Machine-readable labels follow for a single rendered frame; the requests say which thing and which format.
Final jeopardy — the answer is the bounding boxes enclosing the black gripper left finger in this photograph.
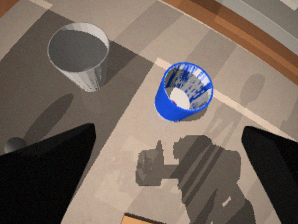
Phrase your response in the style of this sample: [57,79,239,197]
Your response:
[0,123,97,224]

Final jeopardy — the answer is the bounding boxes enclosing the blue cylindrical cup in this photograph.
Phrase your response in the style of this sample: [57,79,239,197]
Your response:
[154,63,214,121]

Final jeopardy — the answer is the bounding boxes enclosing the grey cup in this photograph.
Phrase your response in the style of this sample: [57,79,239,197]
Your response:
[47,22,109,92]

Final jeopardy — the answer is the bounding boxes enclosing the grey ball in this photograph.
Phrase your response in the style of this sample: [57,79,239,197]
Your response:
[5,137,27,153]

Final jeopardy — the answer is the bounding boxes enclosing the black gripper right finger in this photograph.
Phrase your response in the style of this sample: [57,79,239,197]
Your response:
[242,127,298,224]

